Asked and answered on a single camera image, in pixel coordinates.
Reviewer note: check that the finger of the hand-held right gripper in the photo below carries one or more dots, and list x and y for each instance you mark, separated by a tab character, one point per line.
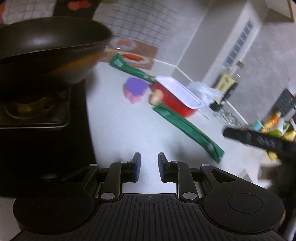
252	139

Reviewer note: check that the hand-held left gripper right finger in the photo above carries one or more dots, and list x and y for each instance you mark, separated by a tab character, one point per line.
161	166

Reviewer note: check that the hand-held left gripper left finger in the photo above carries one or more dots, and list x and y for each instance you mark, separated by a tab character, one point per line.
137	166

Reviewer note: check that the long green snack packet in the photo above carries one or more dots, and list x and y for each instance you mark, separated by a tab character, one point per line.
192	132
129	68

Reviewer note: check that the red plastic food tray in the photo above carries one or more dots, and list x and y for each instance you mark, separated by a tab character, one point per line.
175	102

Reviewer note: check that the pink and purple toy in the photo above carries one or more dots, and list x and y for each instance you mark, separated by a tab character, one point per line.
135	89

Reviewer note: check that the salt shaker with teal cap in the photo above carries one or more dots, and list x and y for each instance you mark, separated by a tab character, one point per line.
257	125

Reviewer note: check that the orange detergent bottle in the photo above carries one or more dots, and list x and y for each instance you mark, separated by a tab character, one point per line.
271	121

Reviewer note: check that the metal whisk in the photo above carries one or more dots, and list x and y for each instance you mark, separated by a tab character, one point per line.
227	115

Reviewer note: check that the dark sauce bottle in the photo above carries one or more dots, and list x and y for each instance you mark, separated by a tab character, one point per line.
225	84

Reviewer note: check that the clear plastic bag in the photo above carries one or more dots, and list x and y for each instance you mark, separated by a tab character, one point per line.
205	92

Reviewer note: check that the garlic bulb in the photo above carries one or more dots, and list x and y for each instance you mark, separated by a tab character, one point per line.
156	97

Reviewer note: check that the black gas stove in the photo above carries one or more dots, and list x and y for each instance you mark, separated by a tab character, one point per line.
46	143

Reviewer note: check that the grey vent grille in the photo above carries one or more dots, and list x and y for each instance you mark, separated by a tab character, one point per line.
240	42

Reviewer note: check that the black wok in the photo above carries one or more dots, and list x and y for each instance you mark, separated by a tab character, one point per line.
46	41

